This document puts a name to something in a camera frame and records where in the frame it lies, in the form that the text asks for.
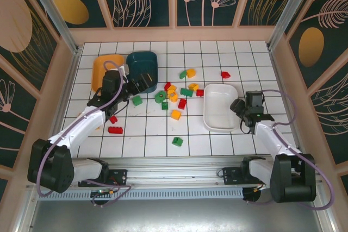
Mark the yellow plastic container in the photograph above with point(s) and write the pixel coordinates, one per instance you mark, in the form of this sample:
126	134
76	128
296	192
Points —
99	69

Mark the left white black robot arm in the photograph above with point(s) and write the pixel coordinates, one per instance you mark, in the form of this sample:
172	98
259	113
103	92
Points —
87	126

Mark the aluminium frame post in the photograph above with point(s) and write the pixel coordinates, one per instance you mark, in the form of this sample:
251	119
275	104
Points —
54	17
288	12

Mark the white plastic container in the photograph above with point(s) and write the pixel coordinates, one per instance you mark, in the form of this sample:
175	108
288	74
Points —
217	107

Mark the grey metal base sheet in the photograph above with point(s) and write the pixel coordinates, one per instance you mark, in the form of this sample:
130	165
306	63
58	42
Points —
174	218

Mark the small green lego brick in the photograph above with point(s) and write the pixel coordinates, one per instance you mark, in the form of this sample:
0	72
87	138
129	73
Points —
164	106

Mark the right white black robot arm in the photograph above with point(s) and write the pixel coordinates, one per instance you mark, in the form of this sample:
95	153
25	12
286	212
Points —
272	139

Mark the teal plastic container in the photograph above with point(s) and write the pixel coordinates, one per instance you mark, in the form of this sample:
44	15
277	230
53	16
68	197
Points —
141	63

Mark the long red lego brick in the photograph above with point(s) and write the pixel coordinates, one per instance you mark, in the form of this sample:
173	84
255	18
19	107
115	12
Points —
115	130

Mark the green round lego piece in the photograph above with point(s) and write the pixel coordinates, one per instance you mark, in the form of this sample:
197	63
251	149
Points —
159	98

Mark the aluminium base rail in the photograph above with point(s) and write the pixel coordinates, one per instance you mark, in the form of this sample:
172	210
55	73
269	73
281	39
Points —
174	172

